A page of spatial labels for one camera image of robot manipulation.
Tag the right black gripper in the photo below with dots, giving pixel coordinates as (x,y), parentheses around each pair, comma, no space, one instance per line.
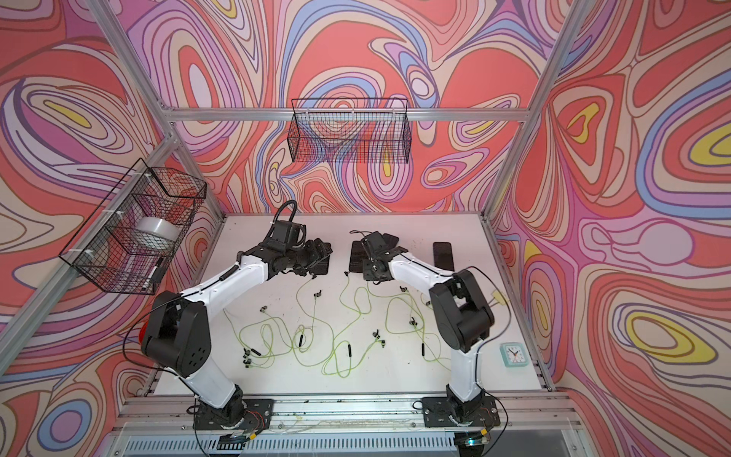
(368,273)

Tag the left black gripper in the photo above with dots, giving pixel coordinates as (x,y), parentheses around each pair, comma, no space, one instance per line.
(315,255)

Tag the blue phone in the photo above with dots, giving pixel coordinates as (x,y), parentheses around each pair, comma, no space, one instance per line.
(443,256)

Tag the black phone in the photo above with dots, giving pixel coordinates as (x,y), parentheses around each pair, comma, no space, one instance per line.
(391,241)
(357,256)
(321,268)

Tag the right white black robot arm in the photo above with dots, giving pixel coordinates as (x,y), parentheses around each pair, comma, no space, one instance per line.
(461,311)

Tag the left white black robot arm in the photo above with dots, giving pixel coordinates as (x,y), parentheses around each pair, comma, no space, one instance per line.
(178,336)

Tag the green earphones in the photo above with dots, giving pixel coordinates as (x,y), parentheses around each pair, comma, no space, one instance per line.
(265,341)
(358,301)
(315,343)
(405,316)

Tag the middle green earphones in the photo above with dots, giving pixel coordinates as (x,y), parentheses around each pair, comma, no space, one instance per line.
(358,301)

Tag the far left green earphones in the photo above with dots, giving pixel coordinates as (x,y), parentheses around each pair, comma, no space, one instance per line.
(265,341)

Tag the white tape roll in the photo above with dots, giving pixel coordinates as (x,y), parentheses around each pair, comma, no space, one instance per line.
(158,227)

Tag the yellow binder clip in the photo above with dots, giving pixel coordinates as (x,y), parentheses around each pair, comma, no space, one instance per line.
(498,297)

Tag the black marker in basket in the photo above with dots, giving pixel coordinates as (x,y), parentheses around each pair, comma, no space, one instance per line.
(157,273)

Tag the small teal alarm clock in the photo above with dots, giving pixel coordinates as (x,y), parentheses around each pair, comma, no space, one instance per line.
(514,355)

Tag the back black wire basket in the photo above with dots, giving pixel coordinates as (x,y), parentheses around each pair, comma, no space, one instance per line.
(338,130)

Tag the black wire basket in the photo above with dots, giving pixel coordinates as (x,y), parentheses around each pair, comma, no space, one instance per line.
(338,130)
(110,253)

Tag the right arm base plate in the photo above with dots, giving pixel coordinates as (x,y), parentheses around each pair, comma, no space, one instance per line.
(447,412)

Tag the left black wire basket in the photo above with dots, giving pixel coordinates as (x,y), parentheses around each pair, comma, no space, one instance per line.
(110,253)

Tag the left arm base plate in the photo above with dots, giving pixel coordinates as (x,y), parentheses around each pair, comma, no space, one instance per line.
(246,414)

